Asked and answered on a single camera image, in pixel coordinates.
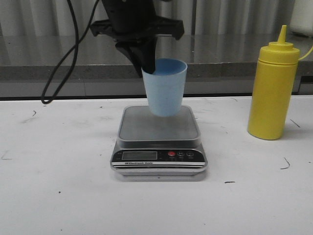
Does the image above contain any light blue plastic cup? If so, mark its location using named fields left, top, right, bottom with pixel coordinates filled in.
left=142, top=58, right=188, bottom=117

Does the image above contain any yellow squeeze bottle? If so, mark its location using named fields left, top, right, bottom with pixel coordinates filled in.
left=247, top=25, right=300, bottom=140

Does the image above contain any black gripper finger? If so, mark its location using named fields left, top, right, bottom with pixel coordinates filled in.
left=115, top=42, right=142, bottom=78
left=141, top=37, right=157, bottom=74

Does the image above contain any silver digital kitchen scale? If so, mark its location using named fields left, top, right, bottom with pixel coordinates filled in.
left=110, top=106, right=208, bottom=177

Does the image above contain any white container in background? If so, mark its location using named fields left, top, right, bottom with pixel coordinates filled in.
left=290, top=0, right=313, bottom=38

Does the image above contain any yellow cable in background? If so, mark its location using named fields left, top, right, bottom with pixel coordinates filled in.
left=298, top=45, right=313, bottom=61

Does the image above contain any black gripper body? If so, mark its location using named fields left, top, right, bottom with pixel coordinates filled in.
left=90, top=0, right=184, bottom=42

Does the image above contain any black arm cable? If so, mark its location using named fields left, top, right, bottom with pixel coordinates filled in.
left=41, top=0, right=99, bottom=105

